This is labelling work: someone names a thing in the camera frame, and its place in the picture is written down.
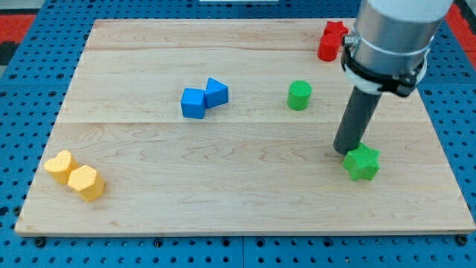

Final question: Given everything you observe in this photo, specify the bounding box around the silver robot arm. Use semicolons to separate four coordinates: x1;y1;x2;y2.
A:
341;0;452;97

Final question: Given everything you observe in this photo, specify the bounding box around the green star block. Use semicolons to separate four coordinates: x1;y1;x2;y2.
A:
343;142;380;181

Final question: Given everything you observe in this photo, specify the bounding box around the red star block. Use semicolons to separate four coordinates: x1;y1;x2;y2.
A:
324;21;349;39

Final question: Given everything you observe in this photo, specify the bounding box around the blue triangle block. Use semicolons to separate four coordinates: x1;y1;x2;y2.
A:
205;77;228;109

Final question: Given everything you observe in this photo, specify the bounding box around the blue cube block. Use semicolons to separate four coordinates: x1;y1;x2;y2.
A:
181;88;206;119

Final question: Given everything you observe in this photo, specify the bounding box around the wooden board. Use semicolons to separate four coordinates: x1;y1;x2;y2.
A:
15;19;475;237

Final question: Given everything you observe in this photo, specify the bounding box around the green cylinder block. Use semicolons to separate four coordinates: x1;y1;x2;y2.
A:
286;80;312;111

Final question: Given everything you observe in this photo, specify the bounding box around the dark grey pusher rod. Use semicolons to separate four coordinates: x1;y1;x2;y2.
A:
333;86;382;155

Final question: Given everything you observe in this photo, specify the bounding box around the red cylinder block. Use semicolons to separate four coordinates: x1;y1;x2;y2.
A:
317;33;341;62

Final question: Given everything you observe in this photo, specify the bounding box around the yellow hexagon block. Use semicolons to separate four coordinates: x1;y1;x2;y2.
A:
68;165;106;202

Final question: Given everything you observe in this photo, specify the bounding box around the yellow heart block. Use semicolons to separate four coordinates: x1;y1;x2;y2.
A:
43;150;79;185

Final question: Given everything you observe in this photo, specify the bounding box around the black cable clamp ring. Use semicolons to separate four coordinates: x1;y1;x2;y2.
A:
341;33;428;98

